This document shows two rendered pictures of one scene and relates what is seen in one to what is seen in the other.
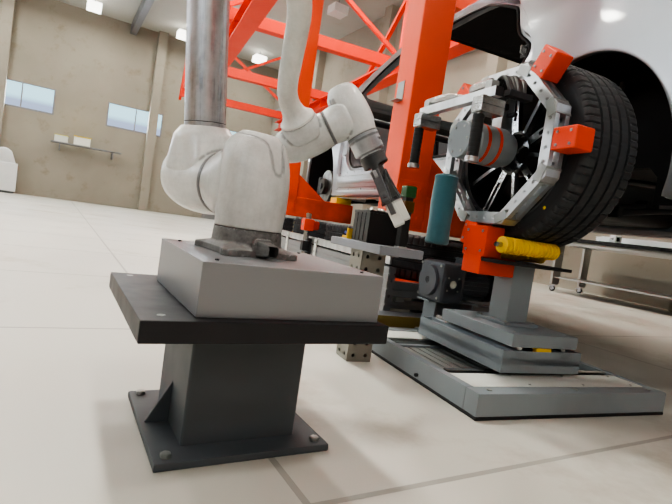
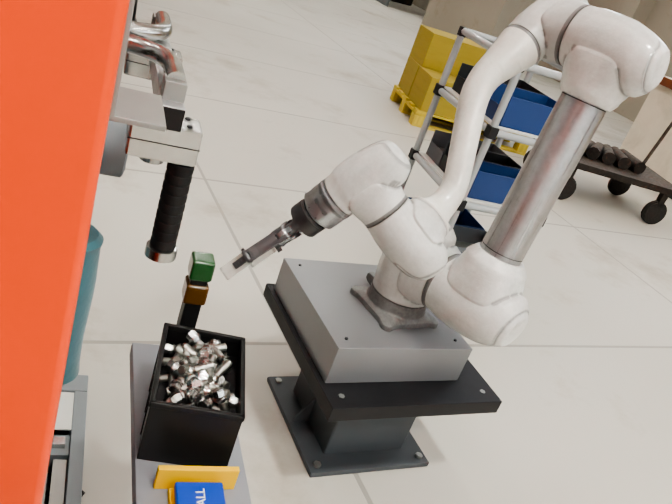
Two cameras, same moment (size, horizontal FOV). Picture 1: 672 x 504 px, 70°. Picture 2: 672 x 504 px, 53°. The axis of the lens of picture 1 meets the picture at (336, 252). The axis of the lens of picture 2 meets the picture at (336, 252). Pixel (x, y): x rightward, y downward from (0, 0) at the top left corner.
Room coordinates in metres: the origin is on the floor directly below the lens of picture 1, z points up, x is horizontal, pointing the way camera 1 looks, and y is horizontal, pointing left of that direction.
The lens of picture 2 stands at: (2.65, -0.03, 1.25)
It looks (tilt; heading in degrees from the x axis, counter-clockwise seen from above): 26 degrees down; 178
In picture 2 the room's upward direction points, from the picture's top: 20 degrees clockwise
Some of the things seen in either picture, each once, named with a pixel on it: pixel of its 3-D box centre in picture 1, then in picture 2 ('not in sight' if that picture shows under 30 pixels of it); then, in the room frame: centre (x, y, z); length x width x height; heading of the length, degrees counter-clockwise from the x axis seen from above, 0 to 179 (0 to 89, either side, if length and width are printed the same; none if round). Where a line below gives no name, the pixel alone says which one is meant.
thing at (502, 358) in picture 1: (492, 342); not in sight; (1.87, -0.66, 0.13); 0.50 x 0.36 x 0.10; 23
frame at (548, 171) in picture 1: (498, 148); not in sight; (1.75, -0.52, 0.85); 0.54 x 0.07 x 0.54; 23
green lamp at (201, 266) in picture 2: (408, 192); (201, 266); (1.63, -0.21, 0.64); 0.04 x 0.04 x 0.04; 23
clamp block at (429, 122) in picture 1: (427, 121); (163, 135); (1.83, -0.27, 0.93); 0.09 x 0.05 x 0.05; 113
